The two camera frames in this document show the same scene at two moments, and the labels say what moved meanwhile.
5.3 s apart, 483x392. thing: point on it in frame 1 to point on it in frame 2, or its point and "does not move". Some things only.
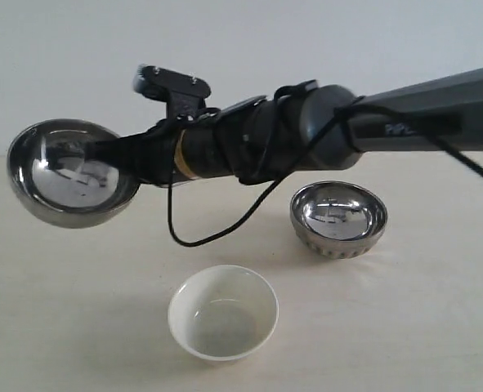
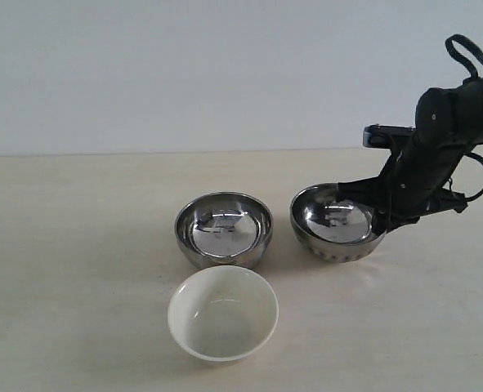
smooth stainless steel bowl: (51, 178) to (225, 229)
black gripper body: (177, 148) to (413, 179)
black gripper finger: (121, 150) to (373, 193)
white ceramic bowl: (223, 313) does not move
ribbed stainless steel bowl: (337, 220) does not move
